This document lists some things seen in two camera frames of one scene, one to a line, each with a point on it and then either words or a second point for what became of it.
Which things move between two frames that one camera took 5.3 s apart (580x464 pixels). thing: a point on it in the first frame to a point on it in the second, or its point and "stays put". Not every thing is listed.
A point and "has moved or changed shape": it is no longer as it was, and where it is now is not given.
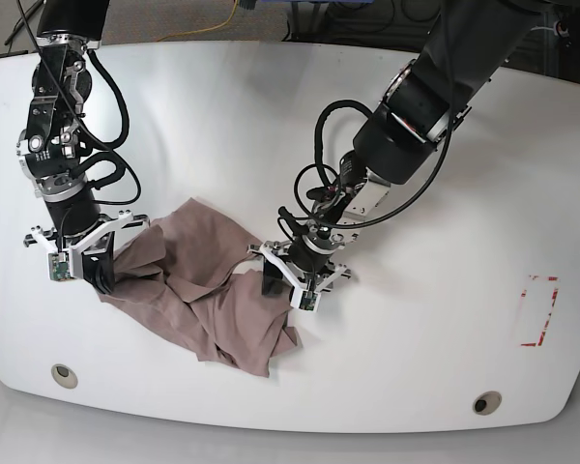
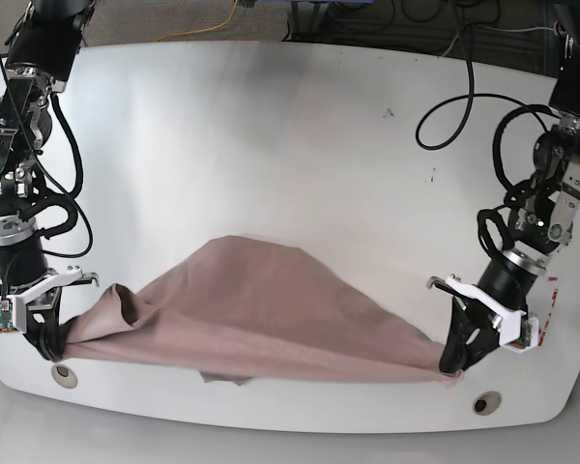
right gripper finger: (274, 282) to (453, 353)
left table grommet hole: (64, 375) stays put
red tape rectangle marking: (555, 293) stays put
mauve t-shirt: (191, 269) has moved or changed shape
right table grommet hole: (486, 402) stays put
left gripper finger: (99, 262) to (43, 329)
